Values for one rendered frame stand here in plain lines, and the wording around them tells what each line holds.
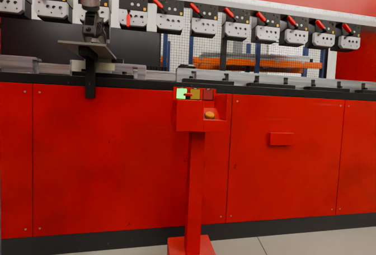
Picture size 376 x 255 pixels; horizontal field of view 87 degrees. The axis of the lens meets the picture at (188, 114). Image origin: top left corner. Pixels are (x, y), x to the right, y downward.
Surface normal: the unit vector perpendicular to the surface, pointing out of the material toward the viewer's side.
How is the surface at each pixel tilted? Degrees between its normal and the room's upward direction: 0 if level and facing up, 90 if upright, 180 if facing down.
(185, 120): 90
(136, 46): 90
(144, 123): 90
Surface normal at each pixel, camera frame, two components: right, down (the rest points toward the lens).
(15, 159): 0.18, 0.06
